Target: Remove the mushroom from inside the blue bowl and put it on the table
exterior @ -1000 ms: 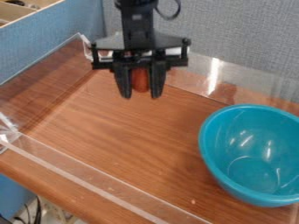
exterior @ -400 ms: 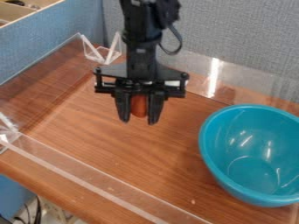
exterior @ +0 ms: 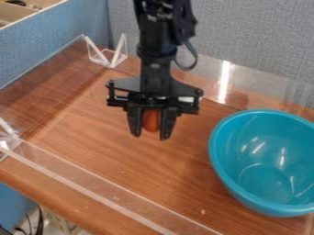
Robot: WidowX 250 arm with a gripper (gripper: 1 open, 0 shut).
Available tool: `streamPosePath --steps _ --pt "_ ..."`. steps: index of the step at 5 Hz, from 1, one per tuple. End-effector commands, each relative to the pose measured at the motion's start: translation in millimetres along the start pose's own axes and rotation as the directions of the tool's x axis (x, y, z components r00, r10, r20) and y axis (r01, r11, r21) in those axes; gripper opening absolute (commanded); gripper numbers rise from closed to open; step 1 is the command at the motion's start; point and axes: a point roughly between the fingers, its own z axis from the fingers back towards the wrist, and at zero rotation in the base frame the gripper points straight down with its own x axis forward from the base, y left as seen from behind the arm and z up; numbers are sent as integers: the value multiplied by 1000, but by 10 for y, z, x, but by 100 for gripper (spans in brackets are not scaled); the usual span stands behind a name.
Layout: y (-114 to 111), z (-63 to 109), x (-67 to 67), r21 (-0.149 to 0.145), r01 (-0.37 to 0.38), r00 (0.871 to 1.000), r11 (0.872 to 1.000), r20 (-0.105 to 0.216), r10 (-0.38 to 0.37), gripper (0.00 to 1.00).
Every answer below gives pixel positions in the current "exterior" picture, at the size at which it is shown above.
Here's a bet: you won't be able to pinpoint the brown white plush mushroom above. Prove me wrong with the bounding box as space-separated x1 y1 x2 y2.
142 107 161 132

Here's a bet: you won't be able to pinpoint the clear acrylic back barrier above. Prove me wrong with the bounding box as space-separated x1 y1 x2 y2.
173 54 314 112

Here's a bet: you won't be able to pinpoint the clear acrylic corner bracket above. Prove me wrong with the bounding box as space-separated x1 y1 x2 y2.
85 34 127 68

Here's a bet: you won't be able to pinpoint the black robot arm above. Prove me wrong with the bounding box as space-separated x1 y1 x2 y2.
106 0 204 140

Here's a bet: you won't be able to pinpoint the clear acrylic front barrier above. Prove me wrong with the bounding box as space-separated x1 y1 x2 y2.
0 139 225 235

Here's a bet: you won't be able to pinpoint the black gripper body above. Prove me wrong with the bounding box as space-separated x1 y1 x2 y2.
106 56 204 116

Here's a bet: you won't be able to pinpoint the clear acrylic left barrier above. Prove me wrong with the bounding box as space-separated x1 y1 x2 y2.
0 35 103 139

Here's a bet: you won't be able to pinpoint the wooden shelf box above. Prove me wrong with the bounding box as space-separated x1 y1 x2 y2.
0 0 69 30

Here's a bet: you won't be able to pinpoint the black floor cables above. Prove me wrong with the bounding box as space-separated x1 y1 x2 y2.
0 205 47 235

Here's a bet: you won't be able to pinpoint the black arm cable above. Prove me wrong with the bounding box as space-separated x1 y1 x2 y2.
173 39 201 73

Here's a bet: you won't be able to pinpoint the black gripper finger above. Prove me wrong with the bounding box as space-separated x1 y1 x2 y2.
159 106 178 140
127 106 143 137

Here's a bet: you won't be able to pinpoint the clear acrylic barrier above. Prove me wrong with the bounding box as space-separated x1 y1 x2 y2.
0 35 103 139
173 54 314 112
0 139 225 235

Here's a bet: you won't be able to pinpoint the blue plastic bowl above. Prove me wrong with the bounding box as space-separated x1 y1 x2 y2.
209 109 314 218

